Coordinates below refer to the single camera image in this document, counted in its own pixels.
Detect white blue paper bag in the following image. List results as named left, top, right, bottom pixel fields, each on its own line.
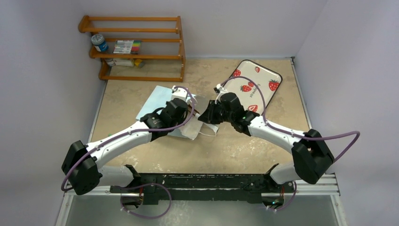
left=136, top=86, right=219, bottom=140

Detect strawberry pattern tray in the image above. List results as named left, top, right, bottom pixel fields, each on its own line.
left=223, top=60, right=282, bottom=114

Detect metal tongs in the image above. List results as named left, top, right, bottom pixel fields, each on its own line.
left=193, top=112, right=201, bottom=118

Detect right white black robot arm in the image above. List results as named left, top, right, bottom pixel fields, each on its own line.
left=198, top=92, right=335, bottom=192

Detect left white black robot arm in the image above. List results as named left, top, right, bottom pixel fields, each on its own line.
left=61, top=98, right=188, bottom=195

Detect yellow small block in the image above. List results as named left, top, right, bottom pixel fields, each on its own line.
left=133, top=59, right=145, bottom=68

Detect small white box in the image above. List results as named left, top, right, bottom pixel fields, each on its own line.
left=113, top=58, right=134, bottom=67

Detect wooden shelf rack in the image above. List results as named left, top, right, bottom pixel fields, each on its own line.
left=78, top=16, right=186, bottom=82

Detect coloured marker pen box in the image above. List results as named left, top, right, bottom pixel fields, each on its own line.
left=113, top=40, right=142, bottom=54

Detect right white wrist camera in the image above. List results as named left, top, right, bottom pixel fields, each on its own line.
left=214, top=83, right=229, bottom=101

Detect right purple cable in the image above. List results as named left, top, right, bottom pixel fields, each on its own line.
left=216, top=76, right=361, bottom=163

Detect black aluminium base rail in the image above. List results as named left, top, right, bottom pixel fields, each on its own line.
left=64, top=173, right=340, bottom=207

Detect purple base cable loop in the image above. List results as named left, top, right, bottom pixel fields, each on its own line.
left=120, top=180, right=173, bottom=219

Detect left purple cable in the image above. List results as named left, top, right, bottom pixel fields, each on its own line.
left=61, top=86, right=196, bottom=192

